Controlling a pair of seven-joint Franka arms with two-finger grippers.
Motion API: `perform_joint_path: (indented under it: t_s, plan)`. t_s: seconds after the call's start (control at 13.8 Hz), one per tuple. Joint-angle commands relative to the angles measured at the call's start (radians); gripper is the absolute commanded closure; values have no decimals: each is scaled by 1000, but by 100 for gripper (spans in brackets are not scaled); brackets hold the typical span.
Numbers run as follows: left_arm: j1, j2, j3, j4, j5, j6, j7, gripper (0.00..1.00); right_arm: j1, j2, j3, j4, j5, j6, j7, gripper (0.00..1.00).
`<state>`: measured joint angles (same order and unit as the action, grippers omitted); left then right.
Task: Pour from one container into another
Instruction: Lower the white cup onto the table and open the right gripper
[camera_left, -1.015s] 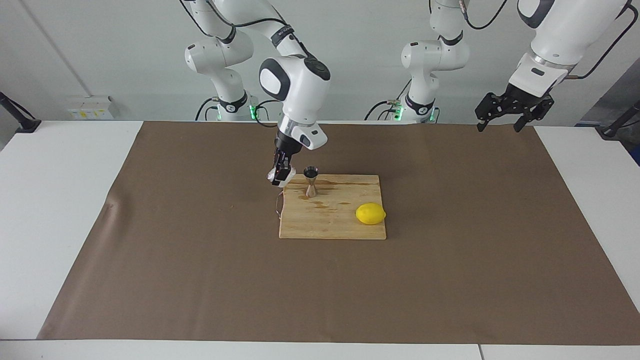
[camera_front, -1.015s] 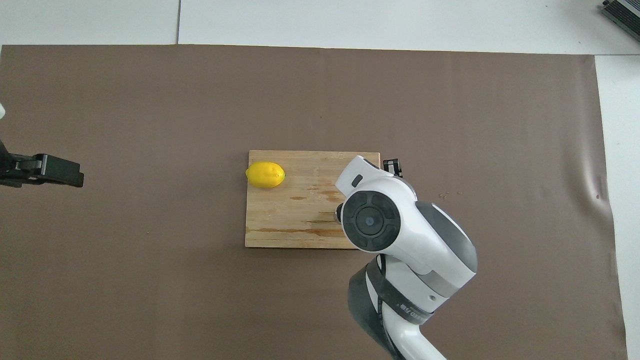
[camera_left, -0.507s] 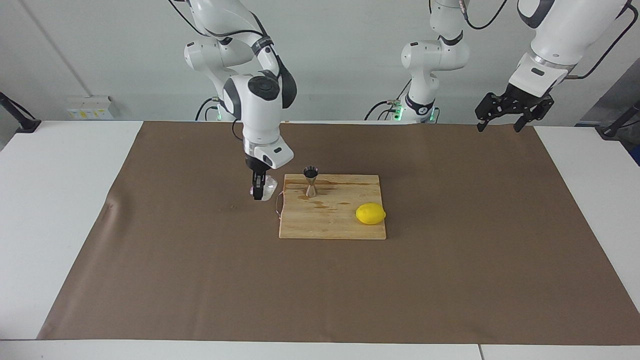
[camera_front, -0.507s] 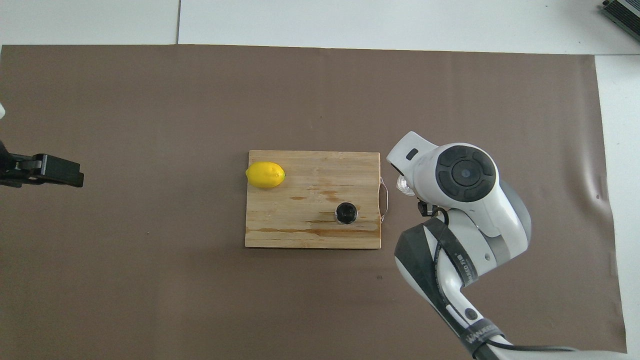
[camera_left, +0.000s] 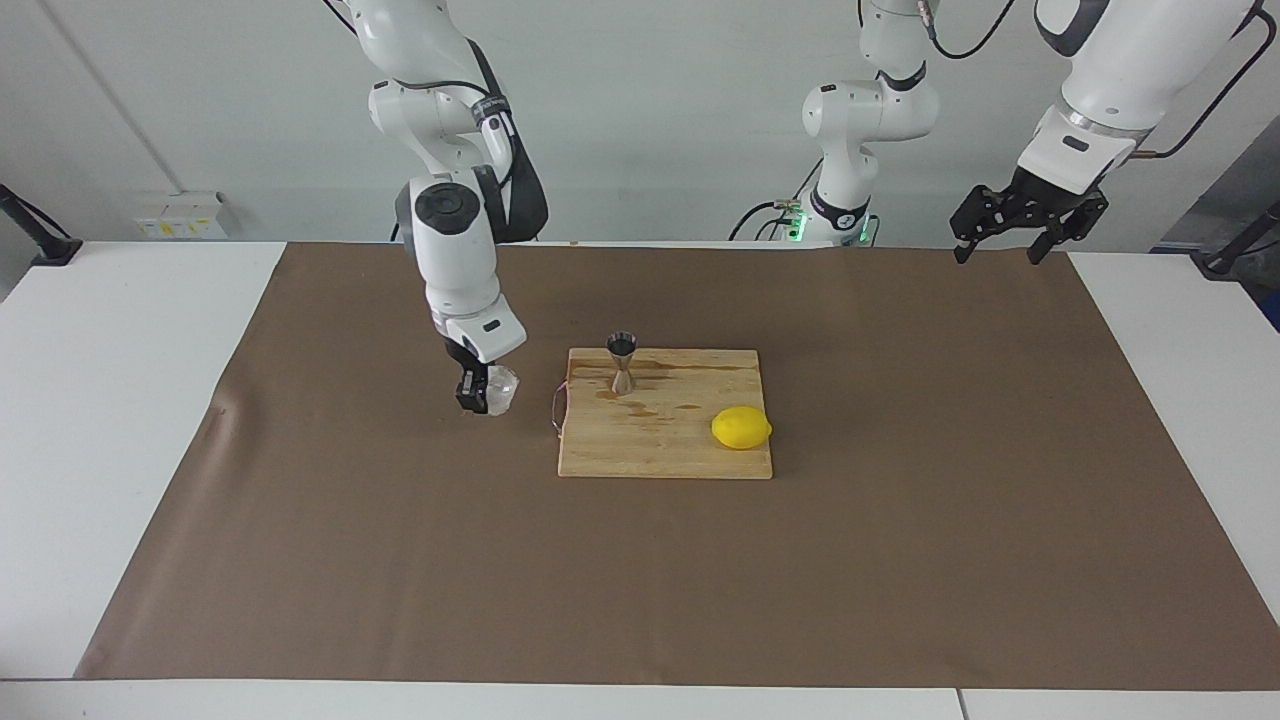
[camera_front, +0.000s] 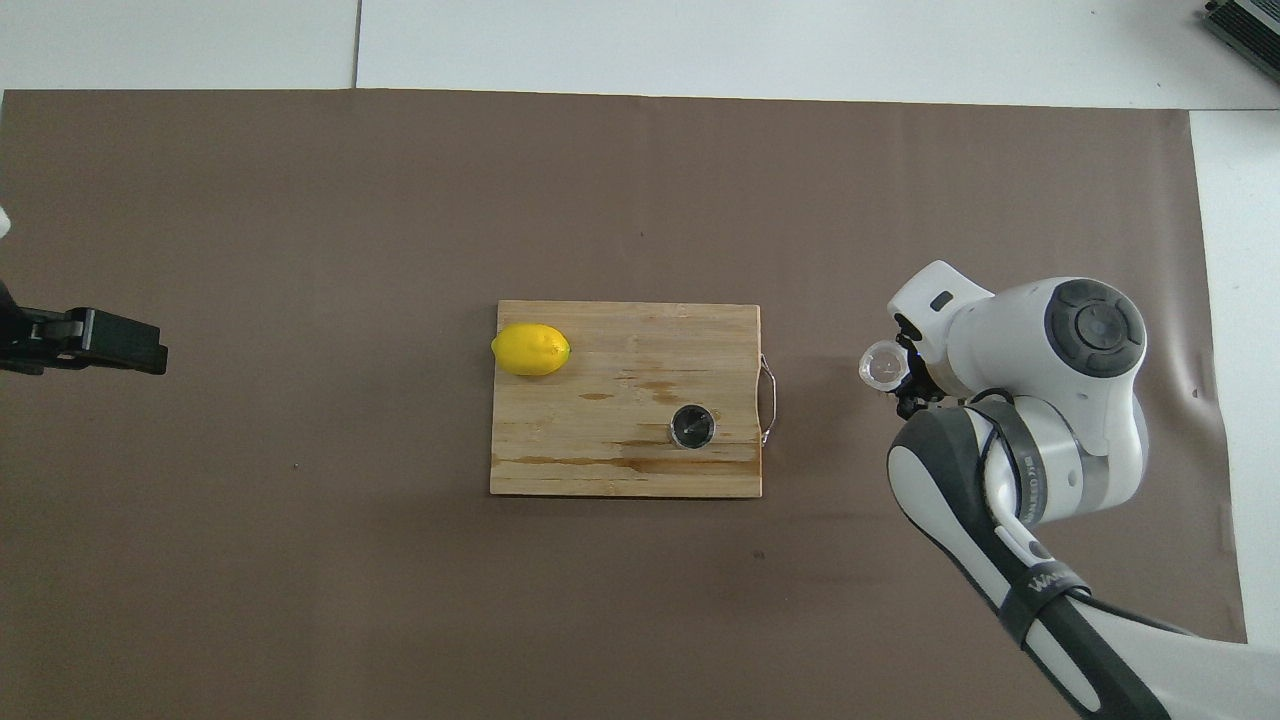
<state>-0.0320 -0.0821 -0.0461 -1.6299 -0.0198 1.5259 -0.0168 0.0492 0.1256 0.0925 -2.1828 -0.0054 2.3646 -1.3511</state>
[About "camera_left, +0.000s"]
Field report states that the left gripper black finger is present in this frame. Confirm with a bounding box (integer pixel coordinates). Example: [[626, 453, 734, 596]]
[[1028, 194, 1110, 267], [950, 184, 1022, 266]]

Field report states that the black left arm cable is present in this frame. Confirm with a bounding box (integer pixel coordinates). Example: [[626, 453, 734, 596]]
[[920, 0, 1280, 161]]

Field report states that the white wall socket box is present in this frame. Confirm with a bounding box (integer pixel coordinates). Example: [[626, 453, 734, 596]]
[[133, 190, 229, 241]]

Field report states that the black left base cable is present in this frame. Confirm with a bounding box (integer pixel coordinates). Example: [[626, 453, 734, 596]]
[[728, 200, 801, 243]]

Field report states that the clear textured glass cup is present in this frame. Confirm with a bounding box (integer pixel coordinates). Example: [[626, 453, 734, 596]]
[[480, 364, 521, 417]]

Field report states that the steel double jigger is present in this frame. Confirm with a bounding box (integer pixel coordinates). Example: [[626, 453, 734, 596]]
[[605, 332, 640, 396]]

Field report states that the yellow lemon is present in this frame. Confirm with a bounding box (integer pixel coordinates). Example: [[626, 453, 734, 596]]
[[711, 405, 774, 451]]

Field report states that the brown paper table mat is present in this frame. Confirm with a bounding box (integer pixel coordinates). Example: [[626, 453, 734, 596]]
[[75, 242, 1280, 691]]

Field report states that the black clamp stand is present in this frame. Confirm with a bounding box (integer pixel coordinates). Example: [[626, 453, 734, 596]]
[[0, 183, 83, 267], [1195, 200, 1280, 279]]

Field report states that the wooden cutting board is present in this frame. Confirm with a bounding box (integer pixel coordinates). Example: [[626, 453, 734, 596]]
[[553, 347, 774, 481]]

